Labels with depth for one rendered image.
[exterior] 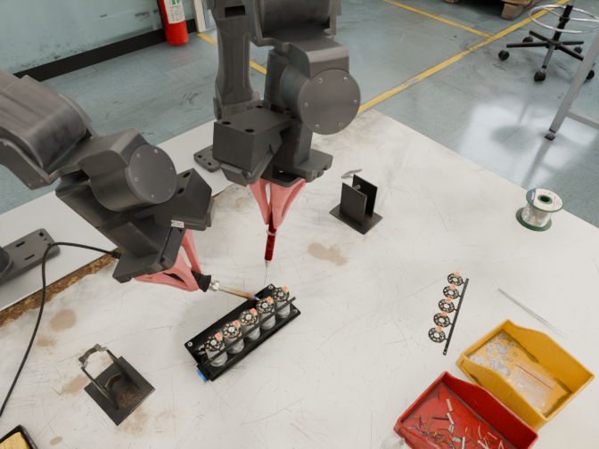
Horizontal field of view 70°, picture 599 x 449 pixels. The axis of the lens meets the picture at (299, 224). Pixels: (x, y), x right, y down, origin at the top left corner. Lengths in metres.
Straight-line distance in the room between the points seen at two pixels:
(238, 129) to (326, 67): 0.09
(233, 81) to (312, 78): 0.44
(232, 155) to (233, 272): 0.35
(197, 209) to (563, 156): 2.24
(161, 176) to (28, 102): 0.14
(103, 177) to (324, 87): 0.22
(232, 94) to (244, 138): 0.44
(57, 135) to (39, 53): 2.71
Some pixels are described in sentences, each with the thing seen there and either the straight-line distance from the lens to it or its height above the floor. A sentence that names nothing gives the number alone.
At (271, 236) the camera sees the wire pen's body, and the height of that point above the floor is 0.92.
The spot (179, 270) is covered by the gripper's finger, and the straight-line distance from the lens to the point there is 0.52.
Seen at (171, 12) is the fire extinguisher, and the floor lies 0.24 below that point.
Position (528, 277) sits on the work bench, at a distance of 0.80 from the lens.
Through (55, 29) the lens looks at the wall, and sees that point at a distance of 3.17.
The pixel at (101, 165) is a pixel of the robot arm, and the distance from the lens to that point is 0.44.
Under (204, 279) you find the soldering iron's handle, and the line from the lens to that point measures 0.58.
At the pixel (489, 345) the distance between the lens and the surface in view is 0.69.
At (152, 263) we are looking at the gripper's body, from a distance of 0.49.
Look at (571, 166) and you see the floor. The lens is 2.48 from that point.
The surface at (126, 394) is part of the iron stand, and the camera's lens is 0.65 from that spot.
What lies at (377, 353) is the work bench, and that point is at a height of 0.75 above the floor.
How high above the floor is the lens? 1.32
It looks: 47 degrees down
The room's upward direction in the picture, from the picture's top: straight up
